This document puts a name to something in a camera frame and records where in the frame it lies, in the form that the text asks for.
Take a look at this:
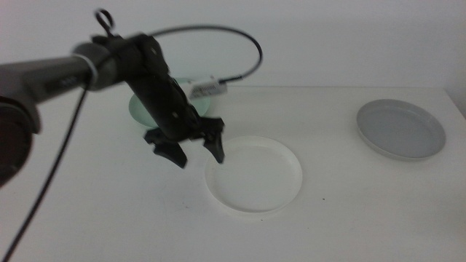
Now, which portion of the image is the black left camera cable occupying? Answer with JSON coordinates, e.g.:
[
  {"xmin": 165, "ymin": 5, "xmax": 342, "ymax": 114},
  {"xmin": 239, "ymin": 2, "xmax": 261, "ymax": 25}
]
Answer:
[{"xmin": 0, "ymin": 24, "xmax": 264, "ymax": 262}]

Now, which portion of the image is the black left arm strap loop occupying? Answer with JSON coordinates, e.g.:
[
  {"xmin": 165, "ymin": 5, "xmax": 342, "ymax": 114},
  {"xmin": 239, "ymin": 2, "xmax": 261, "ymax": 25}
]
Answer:
[{"xmin": 94, "ymin": 8, "xmax": 116, "ymax": 37}]

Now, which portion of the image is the pale green shallow bowl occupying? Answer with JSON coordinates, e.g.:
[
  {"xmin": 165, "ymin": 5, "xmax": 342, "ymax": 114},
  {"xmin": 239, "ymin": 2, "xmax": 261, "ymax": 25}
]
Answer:
[{"xmin": 128, "ymin": 76, "xmax": 212, "ymax": 129}]

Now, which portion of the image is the white shallow bowl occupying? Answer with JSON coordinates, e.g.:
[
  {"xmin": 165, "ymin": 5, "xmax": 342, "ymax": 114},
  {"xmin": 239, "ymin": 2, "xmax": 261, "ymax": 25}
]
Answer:
[{"xmin": 204, "ymin": 135, "xmax": 304, "ymax": 214}]

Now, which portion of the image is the grey shallow bowl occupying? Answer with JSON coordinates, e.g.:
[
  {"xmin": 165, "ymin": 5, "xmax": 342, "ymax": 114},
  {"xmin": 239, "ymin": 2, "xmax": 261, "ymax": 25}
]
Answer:
[{"xmin": 355, "ymin": 98, "xmax": 447, "ymax": 162}]

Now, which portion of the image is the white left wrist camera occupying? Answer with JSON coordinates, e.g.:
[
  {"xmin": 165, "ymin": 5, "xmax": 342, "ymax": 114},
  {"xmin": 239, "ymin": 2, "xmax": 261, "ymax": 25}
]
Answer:
[{"xmin": 187, "ymin": 76, "xmax": 229, "ymax": 100}]

